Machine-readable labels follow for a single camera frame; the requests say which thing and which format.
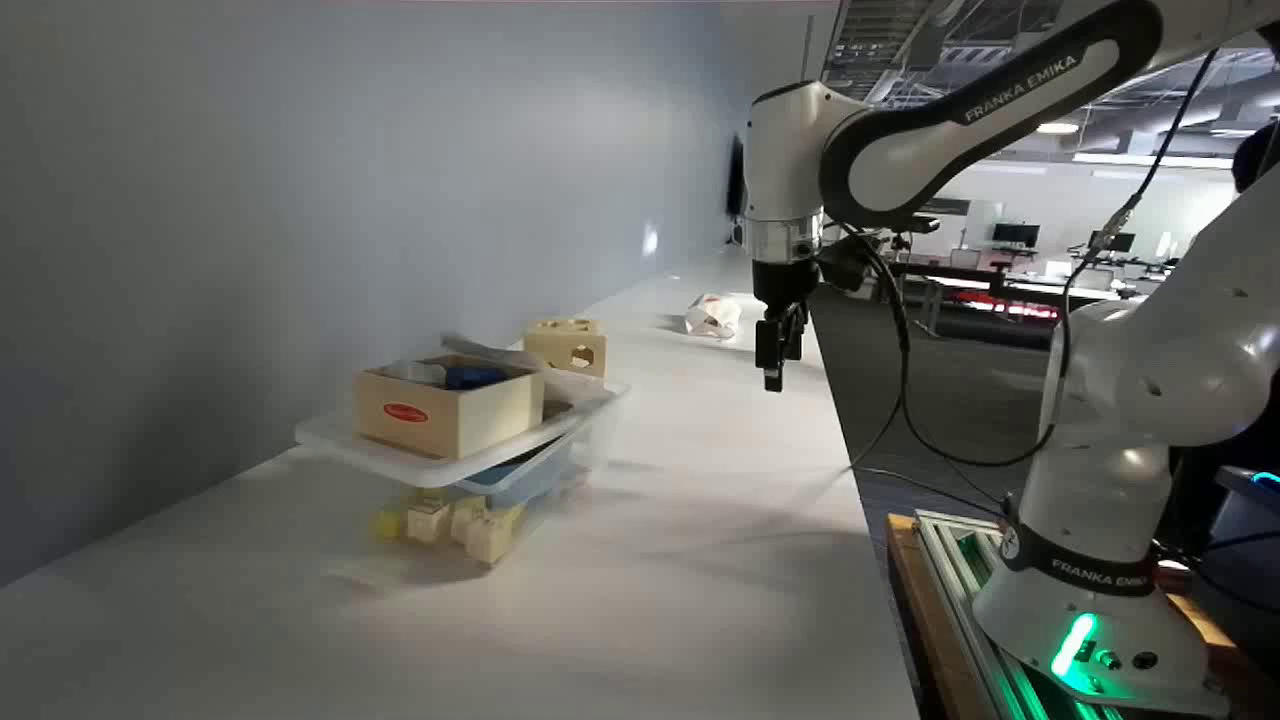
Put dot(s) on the yellow wooden block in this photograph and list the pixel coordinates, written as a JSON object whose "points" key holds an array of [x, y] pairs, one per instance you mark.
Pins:
{"points": [[389, 525]]}

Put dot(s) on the cream wooden block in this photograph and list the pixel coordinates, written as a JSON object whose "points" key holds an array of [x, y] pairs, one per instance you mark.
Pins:
{"points": [[488, 531], [428, 517]]}

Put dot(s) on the clear plastic container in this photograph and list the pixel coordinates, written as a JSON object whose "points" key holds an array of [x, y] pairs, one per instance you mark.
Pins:
{"points": [[549, 482]]}

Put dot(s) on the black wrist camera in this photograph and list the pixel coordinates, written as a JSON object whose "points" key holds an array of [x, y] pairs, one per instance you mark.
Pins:
{"points": [[851, 261]]}

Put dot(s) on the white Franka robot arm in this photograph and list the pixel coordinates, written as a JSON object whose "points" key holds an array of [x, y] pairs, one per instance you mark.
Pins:
{"points": [[1132, 385]]}

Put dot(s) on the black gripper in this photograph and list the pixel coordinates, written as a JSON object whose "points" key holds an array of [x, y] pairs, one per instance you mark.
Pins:
{"points": [[783, 300]]}

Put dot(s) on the white plastic container lid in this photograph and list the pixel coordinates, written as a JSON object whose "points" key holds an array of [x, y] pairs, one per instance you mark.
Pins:
{"points": [[572, 393]]}

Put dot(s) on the wooden shape sorter cube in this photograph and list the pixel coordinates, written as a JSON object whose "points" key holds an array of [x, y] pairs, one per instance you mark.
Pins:
{"points": [[566, 350]]}

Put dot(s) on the black hanging object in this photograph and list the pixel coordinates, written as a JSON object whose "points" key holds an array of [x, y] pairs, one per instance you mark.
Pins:
{"points": [[736, 178]]}

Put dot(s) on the wooden base board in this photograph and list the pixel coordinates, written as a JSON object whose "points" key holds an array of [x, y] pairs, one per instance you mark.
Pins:
{"points": [[933, 625]]}

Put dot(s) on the background lab table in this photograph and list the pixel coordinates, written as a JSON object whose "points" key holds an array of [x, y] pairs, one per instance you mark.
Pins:
{"points": [[1023, 305]]}

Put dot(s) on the white crumpled object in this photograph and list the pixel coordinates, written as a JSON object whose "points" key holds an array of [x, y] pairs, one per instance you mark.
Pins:
{"points": [[723, 314]]}

